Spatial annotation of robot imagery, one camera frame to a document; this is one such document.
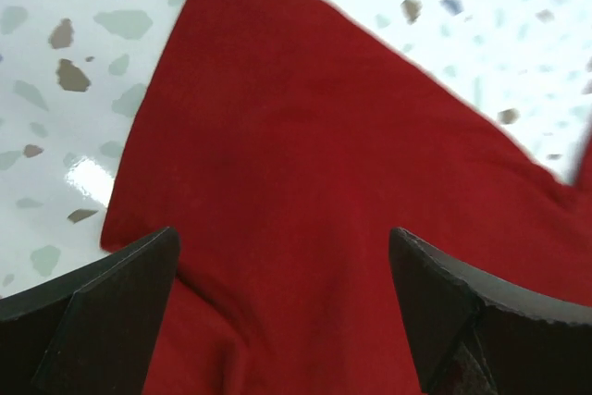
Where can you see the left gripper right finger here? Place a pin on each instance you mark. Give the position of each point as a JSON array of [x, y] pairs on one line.
[[471, 332]]

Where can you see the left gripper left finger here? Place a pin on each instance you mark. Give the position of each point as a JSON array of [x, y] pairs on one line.
[[93, 330]]

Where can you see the dark red t shirt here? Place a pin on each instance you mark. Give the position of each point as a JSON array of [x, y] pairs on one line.
[[283, 143]]

